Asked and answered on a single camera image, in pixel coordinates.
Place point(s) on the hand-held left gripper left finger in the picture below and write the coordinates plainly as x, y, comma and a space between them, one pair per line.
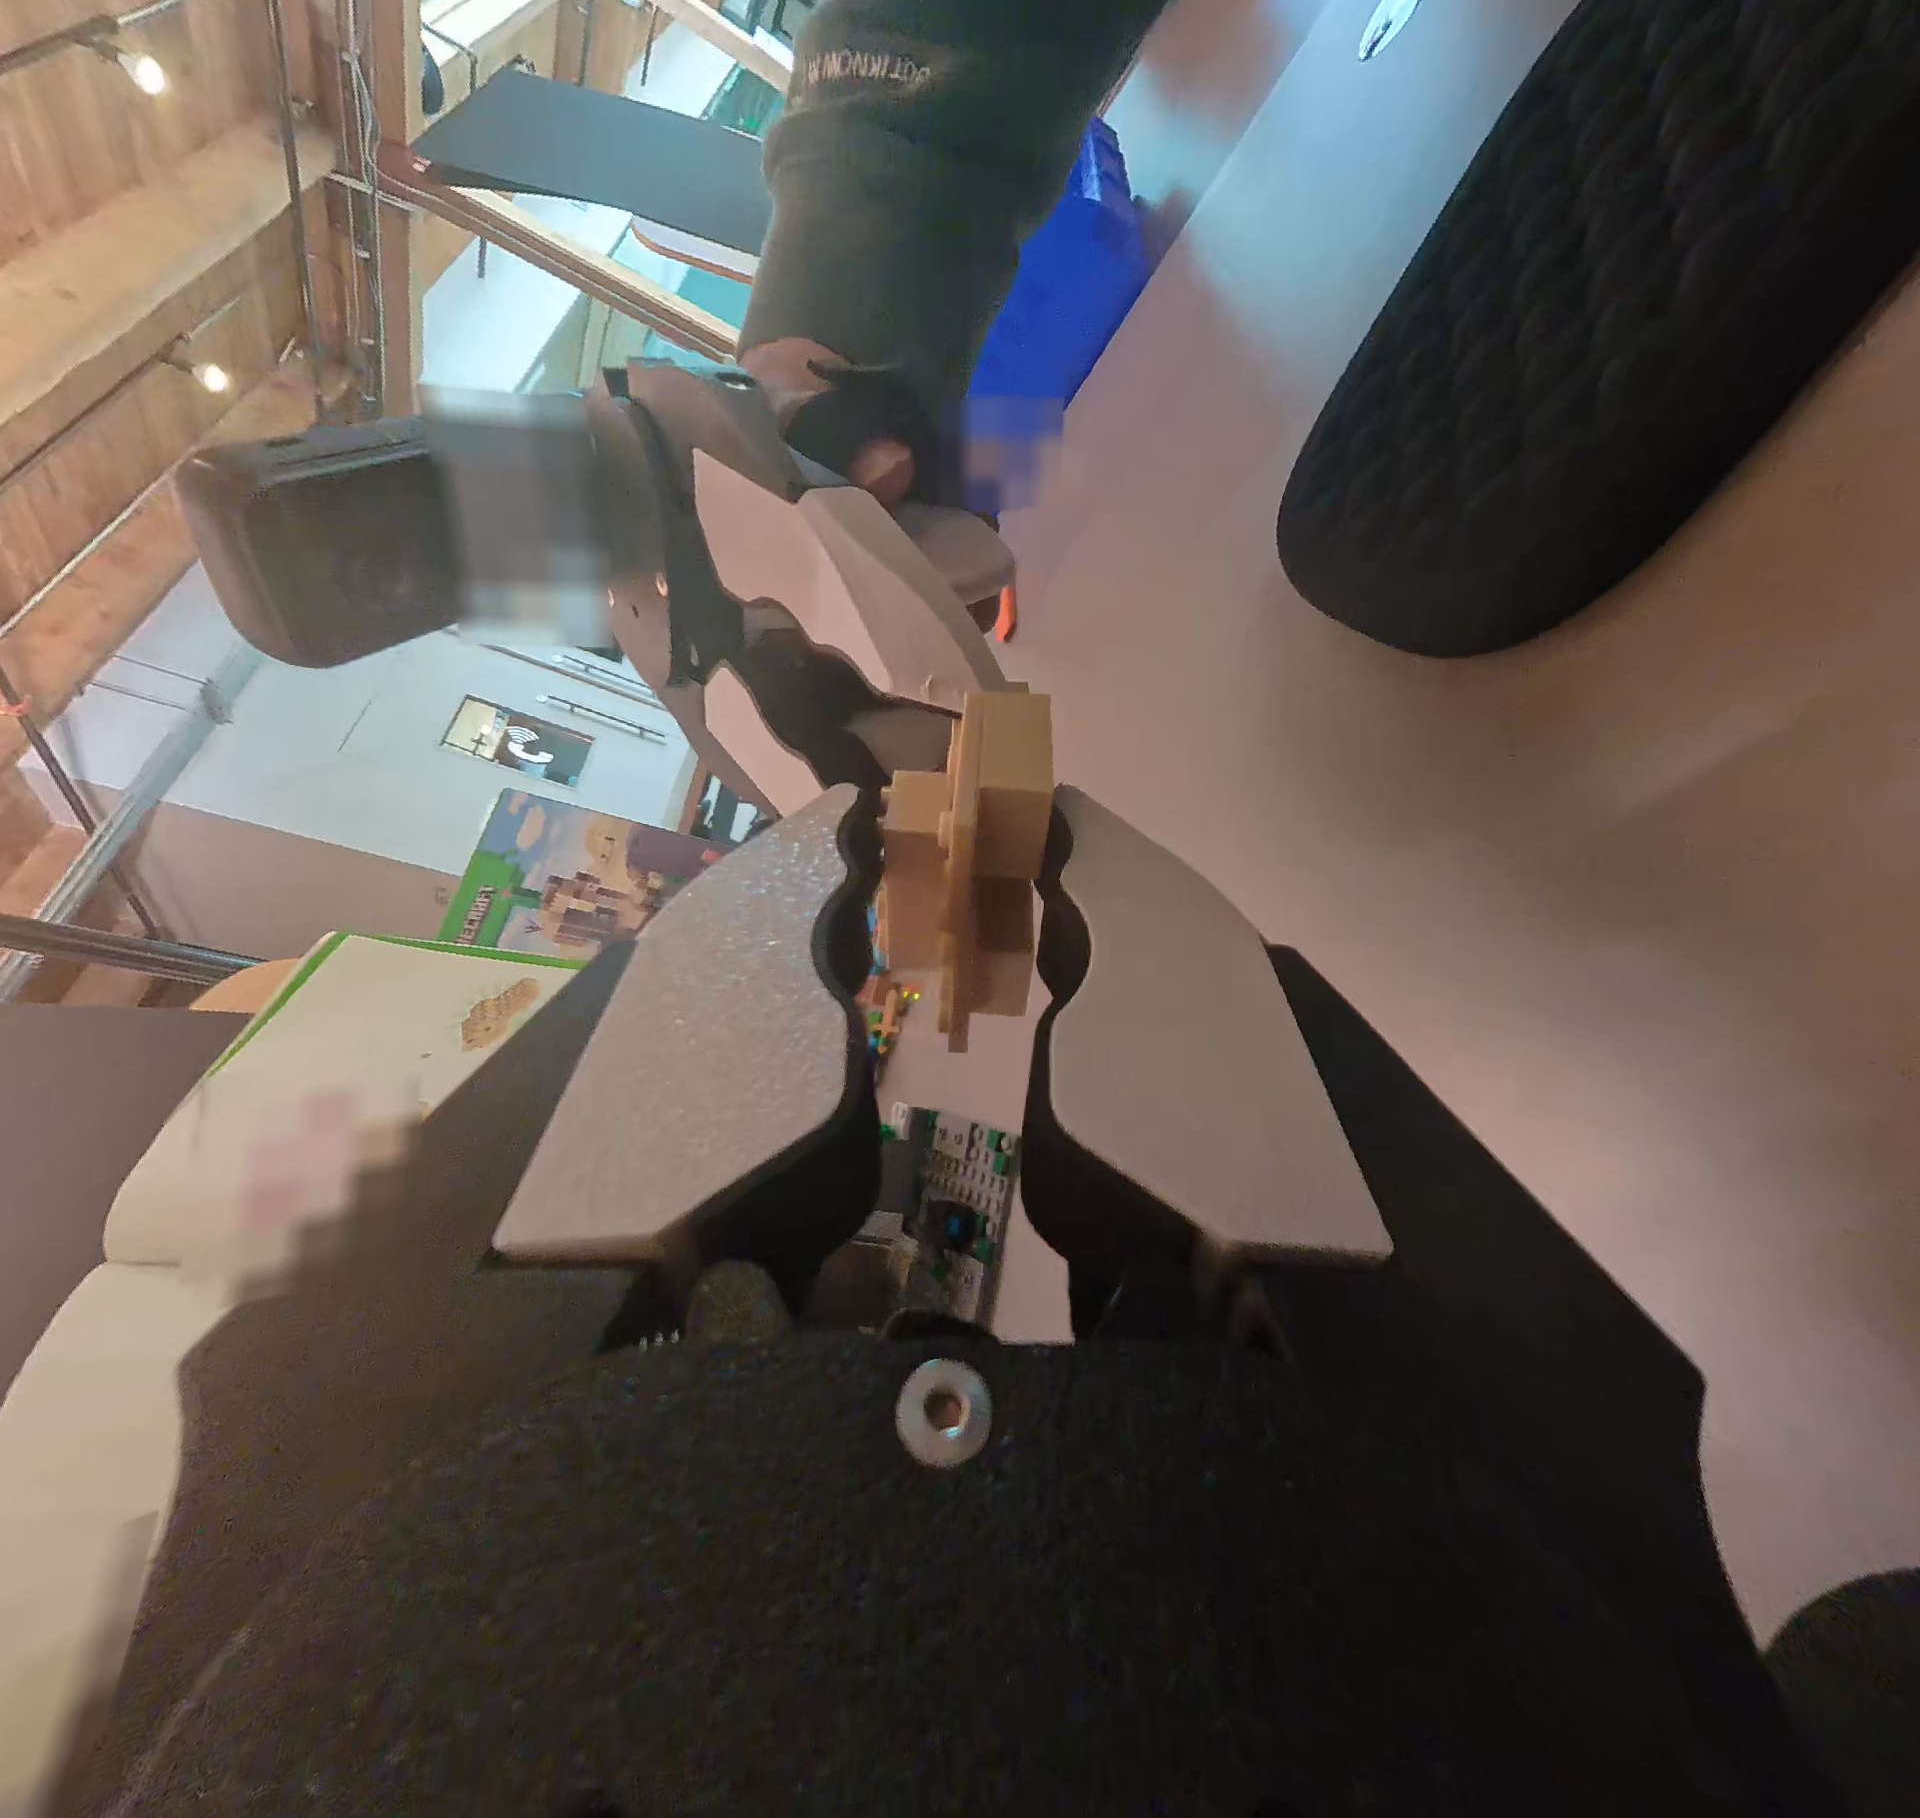
707, 1069

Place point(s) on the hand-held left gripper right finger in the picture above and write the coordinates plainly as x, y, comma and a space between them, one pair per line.
1200, 1084

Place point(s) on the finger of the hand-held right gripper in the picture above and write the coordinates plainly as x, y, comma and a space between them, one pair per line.
887, 590
737, 738

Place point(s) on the tan brick plate assembly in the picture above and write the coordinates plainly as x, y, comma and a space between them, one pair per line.
975, 858

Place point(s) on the instruction booklet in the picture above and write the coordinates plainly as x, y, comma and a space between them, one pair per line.
376, 994

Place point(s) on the person's right hand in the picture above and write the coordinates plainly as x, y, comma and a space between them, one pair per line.
863, 416

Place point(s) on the green toy set box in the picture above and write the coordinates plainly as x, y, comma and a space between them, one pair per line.
599, 875

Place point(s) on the grey brick castle model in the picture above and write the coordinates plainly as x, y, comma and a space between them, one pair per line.
959, 1174

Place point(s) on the blue plastic bin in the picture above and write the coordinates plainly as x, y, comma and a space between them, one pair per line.
1095, 258

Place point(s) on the track spotlight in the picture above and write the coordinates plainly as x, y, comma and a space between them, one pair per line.
144, 71
209, 375

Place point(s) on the metal pole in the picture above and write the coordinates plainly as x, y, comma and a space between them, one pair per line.
120, 944

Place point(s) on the round black white disc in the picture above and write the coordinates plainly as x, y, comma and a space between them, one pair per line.
1404, 3

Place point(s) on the framed wall sign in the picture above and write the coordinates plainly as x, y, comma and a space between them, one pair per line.
519, 742

